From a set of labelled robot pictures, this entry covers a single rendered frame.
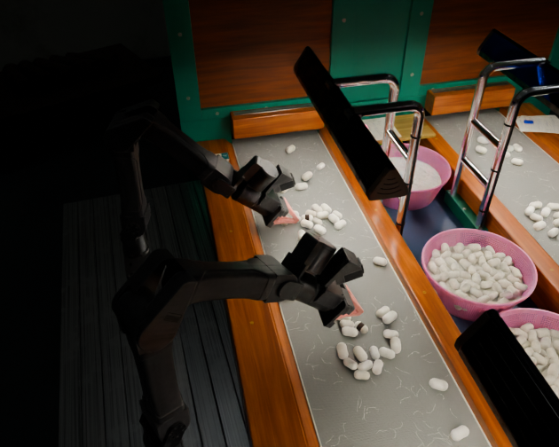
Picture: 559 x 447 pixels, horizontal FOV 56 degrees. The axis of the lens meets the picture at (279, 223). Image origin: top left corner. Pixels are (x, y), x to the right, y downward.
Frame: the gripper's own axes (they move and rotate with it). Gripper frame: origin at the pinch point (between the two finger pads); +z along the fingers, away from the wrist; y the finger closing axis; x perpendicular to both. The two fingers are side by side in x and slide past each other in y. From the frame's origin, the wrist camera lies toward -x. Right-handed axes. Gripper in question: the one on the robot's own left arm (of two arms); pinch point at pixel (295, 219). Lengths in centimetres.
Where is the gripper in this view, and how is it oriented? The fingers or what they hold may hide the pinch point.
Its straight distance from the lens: 142.0
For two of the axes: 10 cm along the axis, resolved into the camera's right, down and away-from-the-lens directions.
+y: -2.3, -6.2, 7.5
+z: 7.5, 3.9, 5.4
